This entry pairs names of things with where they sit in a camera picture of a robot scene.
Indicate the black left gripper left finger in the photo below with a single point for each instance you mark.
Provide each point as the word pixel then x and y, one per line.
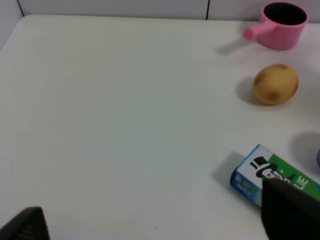
pixel 29 224

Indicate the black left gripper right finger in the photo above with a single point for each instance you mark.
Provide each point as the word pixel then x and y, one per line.
pixel 288 213

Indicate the Darlie toothpaste box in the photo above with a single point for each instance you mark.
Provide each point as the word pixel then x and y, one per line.
pixel 262 164

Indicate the purple lidded jar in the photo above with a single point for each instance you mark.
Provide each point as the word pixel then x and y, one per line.
pixel 318 157

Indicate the toy potato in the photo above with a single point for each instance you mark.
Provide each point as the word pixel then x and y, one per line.
pixel 275 84

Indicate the pink toy saucepan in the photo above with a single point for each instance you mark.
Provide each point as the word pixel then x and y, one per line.
pixel 280 27

